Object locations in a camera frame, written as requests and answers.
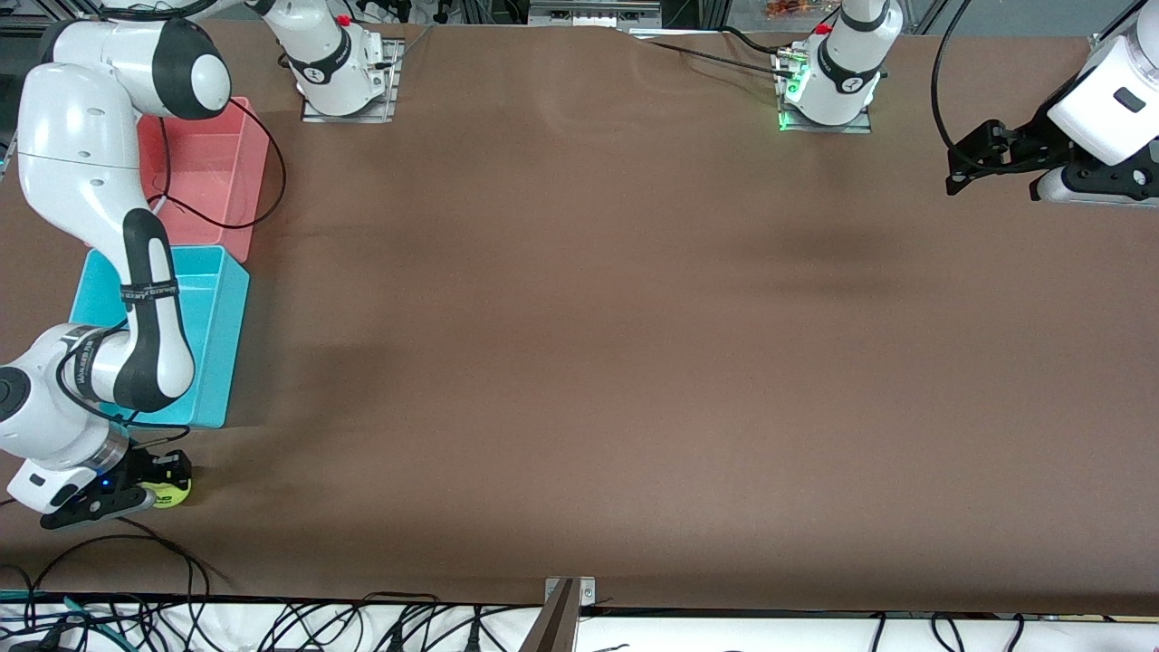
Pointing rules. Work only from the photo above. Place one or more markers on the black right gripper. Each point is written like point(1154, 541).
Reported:
point(145, 462)

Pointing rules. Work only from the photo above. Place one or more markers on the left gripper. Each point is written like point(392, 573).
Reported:
point(1035, 139)

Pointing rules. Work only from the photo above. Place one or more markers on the yellow-green tennis ball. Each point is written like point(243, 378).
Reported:
point(174, 495)

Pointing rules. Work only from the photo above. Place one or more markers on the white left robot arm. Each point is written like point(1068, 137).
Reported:
point(847, 54)

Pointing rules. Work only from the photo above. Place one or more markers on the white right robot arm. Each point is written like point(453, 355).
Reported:
point(72, 136)

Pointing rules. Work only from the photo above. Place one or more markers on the blue plastic bin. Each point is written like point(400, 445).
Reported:
point(213, 344)

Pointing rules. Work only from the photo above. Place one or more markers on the pink plastic bin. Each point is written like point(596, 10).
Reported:
point(208, 154)

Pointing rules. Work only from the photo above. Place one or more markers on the orange items in clear box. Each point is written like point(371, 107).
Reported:
point(788, 9)

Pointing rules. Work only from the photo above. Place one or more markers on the black power plug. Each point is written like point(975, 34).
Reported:
point(473, 637)
point(396, 639)

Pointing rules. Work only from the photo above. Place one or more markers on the grey metal pole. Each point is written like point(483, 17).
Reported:
point(554, 629)

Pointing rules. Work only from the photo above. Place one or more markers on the grey metal box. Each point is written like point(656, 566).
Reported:
point(593, 14)

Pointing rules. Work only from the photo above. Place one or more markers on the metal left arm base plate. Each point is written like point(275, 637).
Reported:
point(856, 128)

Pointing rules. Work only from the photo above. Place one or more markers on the small metal table bracket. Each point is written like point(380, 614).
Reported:
point(587, 593)

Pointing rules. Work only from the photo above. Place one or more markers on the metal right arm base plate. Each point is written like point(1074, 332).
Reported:
point(397, 91)

